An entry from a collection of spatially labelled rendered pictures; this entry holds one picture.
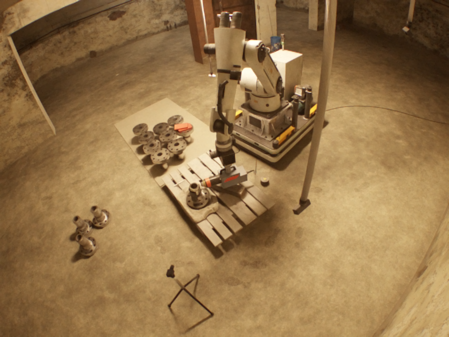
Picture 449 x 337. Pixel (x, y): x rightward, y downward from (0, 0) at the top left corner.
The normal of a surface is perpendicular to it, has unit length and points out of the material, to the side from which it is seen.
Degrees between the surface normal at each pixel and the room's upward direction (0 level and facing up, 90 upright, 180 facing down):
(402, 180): 0
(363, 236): 0
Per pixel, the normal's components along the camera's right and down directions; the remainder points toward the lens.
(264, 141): -0.11, -0.69
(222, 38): -0.37, 0.29
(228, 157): 0.32, 0.65
